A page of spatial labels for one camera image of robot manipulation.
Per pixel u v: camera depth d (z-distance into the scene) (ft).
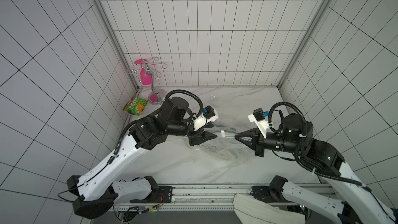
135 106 3.26
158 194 2.37
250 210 2.26
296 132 1.31
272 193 2.11
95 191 1.20
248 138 1.72
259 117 1.52
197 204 2.34
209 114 1.48
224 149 2.16
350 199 1.27
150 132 1.29
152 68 3.01
